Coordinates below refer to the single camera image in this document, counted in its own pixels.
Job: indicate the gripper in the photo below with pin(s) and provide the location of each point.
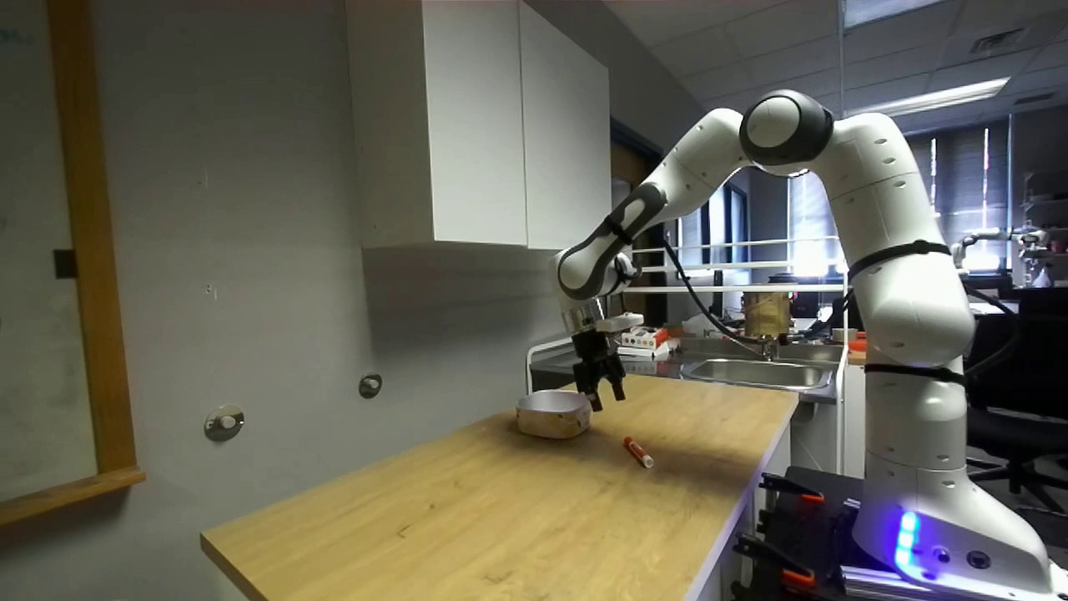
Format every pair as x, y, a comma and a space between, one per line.
594, 345

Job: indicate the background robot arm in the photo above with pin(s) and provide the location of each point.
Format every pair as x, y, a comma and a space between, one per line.
997, 239

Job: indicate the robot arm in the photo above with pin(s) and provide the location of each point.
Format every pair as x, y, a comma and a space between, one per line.
909, 275

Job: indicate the white bowl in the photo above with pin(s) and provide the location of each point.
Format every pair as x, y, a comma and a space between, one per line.
553, 413

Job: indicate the orange marker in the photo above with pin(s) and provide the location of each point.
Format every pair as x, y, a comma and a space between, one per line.
637, 452

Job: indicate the red and white box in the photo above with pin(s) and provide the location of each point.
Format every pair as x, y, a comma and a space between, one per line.
644, 338

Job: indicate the steel sink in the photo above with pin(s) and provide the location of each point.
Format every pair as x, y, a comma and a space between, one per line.
759, 373

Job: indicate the steel tap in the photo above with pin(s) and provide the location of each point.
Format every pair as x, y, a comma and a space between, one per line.
763, 344

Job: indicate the brown jar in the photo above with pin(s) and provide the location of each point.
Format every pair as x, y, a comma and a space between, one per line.
766, 313

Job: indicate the black and orange clamp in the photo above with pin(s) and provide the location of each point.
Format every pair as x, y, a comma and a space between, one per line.
793, 488

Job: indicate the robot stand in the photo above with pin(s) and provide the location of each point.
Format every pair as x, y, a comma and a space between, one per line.
801, 542

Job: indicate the window with blinds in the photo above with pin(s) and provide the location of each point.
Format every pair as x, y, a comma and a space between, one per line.
959, 192

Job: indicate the black office chair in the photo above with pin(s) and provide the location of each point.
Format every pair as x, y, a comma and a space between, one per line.
1022, 392

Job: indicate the ceiling light panel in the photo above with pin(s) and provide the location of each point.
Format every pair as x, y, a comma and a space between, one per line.
926, 98

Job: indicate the wood framed whiteboard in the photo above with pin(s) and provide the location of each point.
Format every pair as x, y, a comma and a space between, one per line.
92, 250

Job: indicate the round metal wall plate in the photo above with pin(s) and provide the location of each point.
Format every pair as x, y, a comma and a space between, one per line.
224, 422
370, 386

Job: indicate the white wall cabinet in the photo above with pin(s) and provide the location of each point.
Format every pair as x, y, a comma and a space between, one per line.
476, 125

